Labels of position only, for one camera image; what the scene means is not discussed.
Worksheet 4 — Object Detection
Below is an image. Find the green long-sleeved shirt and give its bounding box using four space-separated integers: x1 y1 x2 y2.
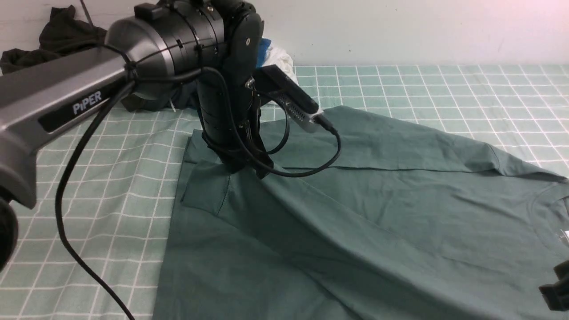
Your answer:
153 107 568 320

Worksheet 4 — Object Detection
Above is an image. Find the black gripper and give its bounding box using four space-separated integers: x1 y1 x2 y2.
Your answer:
196 0 274 180

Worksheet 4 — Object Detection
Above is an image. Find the dark grey crumpled garment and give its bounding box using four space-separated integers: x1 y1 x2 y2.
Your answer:
120 82 197 112

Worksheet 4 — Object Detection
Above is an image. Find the white crumpled garment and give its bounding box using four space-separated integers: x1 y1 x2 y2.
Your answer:
262 44 298 84

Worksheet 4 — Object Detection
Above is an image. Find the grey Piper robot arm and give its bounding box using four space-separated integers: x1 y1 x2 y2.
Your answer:
1 0 568 320

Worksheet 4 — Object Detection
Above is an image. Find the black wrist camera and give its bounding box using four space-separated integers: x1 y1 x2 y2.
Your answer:
252 65 336 133

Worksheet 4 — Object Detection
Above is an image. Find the green checkered tablecloth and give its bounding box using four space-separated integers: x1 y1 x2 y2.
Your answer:
1 64 568 320

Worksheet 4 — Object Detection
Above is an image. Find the dark olive crumpled garment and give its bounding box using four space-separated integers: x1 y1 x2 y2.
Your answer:
0 5 107 75

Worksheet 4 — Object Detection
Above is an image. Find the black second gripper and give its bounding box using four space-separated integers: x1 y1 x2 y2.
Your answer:
539 260 569 312

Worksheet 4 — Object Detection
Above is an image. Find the blue crumpled garment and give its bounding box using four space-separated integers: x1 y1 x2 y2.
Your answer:
256 38 272 68

